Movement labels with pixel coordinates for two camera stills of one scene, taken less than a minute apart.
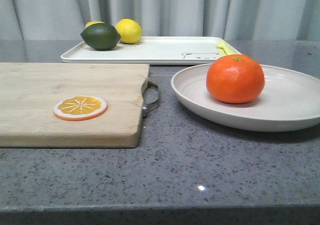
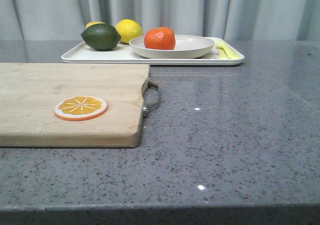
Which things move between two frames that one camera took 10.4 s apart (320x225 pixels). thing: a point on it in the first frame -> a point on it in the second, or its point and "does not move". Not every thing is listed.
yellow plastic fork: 224,49 does not move
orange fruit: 235,78 -> 161,38
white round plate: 289,100 -> 186,46
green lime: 100,36 does not move
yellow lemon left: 93,22 does not move
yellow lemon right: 130,31 does not move
